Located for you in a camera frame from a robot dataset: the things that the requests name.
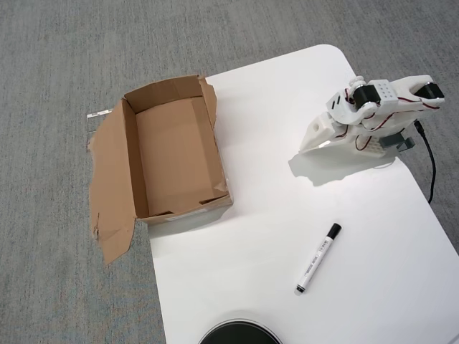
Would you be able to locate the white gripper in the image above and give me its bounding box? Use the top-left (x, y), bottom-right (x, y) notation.
top-left (299, 113), bottom-right (341, 155)

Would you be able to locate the white marker pen black cap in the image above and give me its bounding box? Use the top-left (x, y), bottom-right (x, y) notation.
top-left (294, 222), bottom-right (343, 297)

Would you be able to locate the open brown cardboard box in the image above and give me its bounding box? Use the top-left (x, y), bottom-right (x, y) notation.
top-left (85, 73), bottom-right (235, 265)

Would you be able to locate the grey table clamp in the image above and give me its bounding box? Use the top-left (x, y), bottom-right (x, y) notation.
top-left (380, 133), bottom-right (417, 153)

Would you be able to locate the black round object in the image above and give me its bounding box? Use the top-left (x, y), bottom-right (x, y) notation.
top-left (197, 310), bottom-right (284, 344)

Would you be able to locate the black power cable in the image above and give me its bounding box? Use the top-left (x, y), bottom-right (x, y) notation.
top-left (414, 120), bottom-right (437, 205)

